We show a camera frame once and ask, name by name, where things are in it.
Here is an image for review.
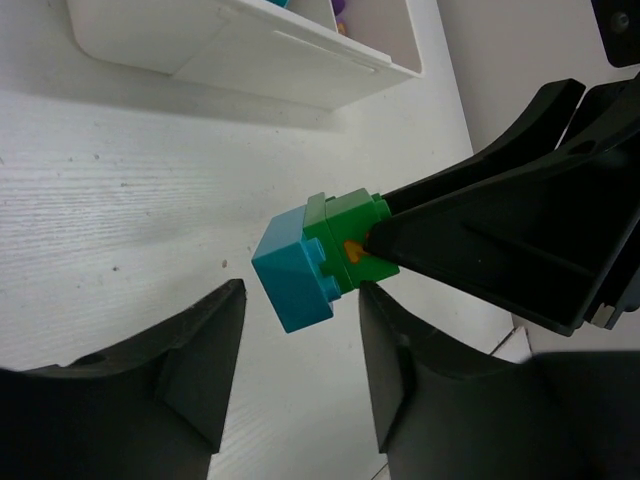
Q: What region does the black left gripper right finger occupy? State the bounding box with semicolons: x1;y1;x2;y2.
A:
359;282;639;479

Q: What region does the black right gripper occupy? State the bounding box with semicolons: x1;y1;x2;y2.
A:
381;0;640;331

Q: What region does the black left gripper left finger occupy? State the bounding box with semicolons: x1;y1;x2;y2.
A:
1;279;246;479

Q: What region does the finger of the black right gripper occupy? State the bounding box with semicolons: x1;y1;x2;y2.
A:
366;144;639;336

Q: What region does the teal lego bottom stack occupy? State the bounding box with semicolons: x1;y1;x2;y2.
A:
251;206;341;333

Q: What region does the white three-compartment container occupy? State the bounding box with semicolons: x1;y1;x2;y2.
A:
68;0;423;110

